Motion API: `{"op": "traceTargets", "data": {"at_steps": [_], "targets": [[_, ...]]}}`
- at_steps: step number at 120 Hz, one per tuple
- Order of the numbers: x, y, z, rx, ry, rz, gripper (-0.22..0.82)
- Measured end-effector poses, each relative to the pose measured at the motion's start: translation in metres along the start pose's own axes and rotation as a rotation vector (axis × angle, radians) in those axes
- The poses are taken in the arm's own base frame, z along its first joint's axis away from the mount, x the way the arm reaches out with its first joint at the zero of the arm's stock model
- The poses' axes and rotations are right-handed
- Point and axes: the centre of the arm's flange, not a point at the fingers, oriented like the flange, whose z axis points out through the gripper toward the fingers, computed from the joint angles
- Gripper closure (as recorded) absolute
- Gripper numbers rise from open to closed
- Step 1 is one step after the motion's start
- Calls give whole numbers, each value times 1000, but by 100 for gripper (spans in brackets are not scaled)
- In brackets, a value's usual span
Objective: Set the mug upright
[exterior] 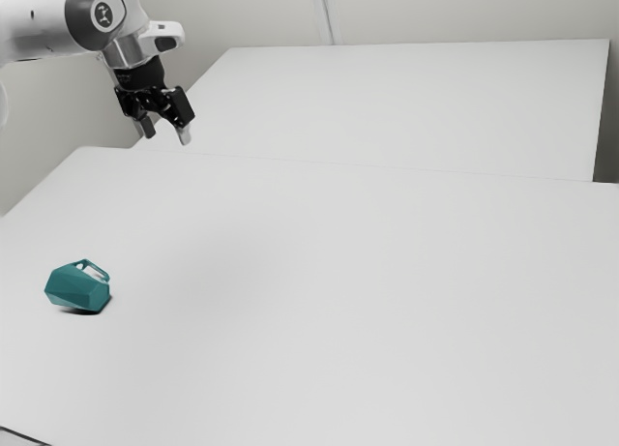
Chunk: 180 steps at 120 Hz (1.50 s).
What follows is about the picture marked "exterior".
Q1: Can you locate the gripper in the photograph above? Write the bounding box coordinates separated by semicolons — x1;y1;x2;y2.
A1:
110;56;196;147

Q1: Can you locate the teal faceted mug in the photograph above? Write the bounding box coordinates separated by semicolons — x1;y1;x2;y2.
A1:
44;258;113;315

